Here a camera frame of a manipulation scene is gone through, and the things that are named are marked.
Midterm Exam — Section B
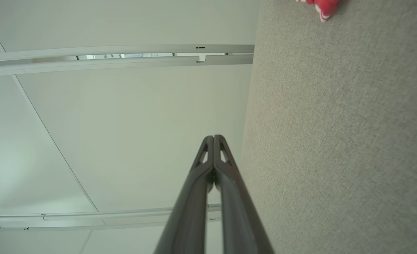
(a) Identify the grey metal partition post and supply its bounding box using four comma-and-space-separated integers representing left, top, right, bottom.
0, 44, 255, 78
0, 204, 223, 231

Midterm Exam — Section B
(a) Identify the grey fabric sofa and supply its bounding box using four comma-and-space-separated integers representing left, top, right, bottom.
241, 0, 417, 254

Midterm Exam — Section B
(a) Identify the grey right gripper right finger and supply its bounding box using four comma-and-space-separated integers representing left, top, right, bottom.
214, 134, 275, 254

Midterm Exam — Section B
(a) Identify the red white Bulls 23 garment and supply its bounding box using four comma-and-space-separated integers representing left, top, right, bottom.
296, 0, 340, 22

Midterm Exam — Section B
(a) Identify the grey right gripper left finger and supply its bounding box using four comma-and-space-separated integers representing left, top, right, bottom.
154, 135, 215, 254

